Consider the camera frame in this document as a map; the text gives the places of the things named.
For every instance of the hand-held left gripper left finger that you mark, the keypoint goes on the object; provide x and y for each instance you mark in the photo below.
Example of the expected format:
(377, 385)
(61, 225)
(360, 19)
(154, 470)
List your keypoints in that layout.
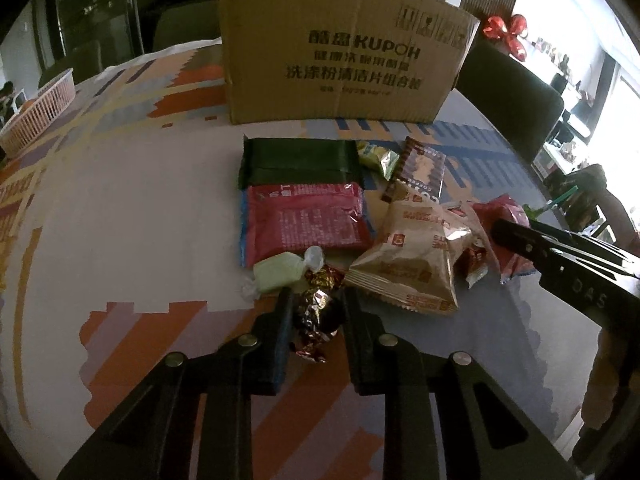
(285, 330)

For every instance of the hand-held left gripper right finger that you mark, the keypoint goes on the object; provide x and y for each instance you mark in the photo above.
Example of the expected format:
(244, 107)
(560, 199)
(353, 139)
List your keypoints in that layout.
(352, 330)

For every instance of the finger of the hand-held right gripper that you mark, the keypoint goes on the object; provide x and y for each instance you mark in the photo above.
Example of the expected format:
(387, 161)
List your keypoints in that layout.
(515, 241)
(580, 240)

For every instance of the shiny foil-wrapped candy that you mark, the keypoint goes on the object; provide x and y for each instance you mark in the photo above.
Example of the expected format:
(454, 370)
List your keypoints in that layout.
(317, 312)

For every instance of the brown striped biscuit packet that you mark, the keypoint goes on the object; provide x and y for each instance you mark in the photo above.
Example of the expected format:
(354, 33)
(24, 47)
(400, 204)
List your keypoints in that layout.
(417, 170)

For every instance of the dark green snack packet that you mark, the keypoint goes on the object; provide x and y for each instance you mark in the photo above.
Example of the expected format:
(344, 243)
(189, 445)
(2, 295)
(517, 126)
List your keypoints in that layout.
(300, 160)

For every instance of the brown cardboard box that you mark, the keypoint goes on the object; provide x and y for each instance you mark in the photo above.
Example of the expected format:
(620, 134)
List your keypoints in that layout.
(350, 85)

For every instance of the small red candy packet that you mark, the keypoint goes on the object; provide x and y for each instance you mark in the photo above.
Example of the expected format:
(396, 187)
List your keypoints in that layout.
(472, 256)

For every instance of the dark wooden plant stand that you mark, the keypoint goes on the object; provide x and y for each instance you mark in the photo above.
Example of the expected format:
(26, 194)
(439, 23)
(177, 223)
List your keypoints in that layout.
(595, 195)

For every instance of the light green wrapped candy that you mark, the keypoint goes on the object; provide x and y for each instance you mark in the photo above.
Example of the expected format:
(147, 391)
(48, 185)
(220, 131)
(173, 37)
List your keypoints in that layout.
(277, 270)

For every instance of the beige snack packet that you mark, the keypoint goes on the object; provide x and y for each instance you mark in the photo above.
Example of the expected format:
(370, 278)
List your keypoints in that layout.
(410, 260)

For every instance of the pink red snack packet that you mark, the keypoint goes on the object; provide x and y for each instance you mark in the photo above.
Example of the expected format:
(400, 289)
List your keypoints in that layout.
(300, 220)

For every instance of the dark green chair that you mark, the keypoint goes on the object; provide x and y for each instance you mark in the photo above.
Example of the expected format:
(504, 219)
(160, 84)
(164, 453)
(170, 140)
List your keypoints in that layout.
(187, 25)
(505, 95)

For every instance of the small yellow green packet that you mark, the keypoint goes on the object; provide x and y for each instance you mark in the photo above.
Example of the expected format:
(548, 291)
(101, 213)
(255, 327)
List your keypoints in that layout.
(377, 157)

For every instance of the shelf of small figurines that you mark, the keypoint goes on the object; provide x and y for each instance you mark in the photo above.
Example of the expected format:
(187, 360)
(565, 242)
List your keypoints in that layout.
(560, 57)

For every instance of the red foil balloon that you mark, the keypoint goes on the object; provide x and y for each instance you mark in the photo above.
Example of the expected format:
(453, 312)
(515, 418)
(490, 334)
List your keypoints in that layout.
(517, 25)

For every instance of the pink plastic basket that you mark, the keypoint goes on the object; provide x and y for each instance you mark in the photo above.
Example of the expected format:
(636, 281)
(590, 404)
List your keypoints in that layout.
(40, 110)

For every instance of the pile of oranges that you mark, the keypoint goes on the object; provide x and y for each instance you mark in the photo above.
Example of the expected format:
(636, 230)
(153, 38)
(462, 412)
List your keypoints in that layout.
(29, 105)

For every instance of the black glass sliding door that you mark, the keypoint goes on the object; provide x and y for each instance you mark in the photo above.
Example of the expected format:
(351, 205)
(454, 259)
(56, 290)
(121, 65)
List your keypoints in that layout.
(95, 5)

